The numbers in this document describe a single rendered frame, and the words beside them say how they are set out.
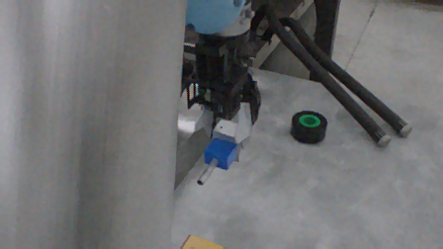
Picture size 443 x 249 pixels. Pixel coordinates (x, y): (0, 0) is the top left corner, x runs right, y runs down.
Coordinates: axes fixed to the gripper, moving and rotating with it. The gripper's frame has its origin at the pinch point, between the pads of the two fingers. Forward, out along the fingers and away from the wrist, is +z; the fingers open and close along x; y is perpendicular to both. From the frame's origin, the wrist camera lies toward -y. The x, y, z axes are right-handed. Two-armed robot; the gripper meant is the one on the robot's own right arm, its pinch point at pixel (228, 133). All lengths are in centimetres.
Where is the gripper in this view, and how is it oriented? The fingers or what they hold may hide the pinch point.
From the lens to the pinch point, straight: 73.3
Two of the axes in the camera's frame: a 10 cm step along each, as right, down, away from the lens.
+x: 9.1, 2.5, -3.4
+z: 0.0, 8.0, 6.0
